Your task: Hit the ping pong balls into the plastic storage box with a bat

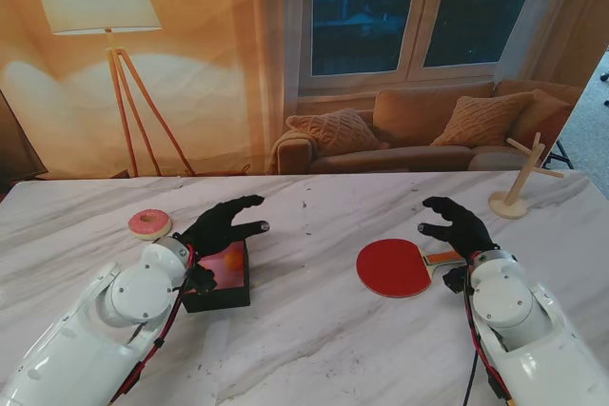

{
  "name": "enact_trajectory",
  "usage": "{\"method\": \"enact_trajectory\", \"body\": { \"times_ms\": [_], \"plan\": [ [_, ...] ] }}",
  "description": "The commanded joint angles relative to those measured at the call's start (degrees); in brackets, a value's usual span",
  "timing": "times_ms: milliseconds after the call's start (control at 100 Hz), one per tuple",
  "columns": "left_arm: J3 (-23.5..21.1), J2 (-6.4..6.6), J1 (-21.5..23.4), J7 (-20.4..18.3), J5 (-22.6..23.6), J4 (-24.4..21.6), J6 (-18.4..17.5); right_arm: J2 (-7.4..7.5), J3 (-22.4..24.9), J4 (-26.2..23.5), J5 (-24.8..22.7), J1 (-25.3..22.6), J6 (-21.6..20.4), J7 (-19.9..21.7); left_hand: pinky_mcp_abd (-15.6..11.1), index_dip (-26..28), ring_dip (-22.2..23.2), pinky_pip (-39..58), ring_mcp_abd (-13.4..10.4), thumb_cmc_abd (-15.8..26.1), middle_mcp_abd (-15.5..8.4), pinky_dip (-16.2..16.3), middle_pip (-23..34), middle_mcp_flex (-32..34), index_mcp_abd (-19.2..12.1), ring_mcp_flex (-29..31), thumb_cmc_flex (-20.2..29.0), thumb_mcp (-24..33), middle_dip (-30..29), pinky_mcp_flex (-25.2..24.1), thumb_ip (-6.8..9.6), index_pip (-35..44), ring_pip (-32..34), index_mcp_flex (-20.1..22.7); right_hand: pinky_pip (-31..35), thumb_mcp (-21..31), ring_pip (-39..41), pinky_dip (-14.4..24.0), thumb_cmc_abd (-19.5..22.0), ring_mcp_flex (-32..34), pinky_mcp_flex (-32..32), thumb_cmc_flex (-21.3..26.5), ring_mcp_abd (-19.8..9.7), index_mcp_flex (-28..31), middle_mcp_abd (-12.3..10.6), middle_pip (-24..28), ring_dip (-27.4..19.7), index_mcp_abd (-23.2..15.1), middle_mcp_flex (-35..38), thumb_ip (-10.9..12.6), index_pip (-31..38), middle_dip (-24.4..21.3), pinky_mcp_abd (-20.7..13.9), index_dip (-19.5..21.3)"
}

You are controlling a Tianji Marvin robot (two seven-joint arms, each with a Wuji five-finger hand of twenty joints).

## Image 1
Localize red and black ping pong bat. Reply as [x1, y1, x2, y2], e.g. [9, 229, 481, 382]
[356, 238, 466, 300]

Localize red black left arm cable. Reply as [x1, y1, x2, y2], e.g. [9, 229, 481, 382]
[111, 243, 201, 397]

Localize red black arm cable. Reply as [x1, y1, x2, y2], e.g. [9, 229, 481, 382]
[461, 258, 518, 406]
[111, 243, 201, 397]

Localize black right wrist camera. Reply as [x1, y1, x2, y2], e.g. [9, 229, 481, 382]
[442, 266, 471, 296]

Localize pink frosted toy donut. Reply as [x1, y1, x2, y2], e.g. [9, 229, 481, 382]
[127, 208, 173, 242]

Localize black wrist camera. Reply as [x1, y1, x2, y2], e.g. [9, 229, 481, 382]
[442, 266, 471, 296]
[187, 265, 218, 294]

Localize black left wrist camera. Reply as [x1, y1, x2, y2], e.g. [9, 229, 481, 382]
[187, 265, 218, 294]

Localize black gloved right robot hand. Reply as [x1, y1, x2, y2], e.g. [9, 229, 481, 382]
[416, 195, 500, 263]

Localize wooden mug tree stand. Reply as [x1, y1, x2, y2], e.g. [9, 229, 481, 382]
[489, 132, 565, 221]

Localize black tripod legs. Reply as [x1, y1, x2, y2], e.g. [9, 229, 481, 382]
[546, 139, 577, 170]

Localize black storage box pink inside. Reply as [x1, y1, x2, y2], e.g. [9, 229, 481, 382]
[182, 239, 252, 315]

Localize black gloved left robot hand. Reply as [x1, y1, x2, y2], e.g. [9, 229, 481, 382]
[178, 194, 271, 261]

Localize red black right arm cable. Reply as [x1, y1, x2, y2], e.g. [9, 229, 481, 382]
[461, 258, 518, 406]

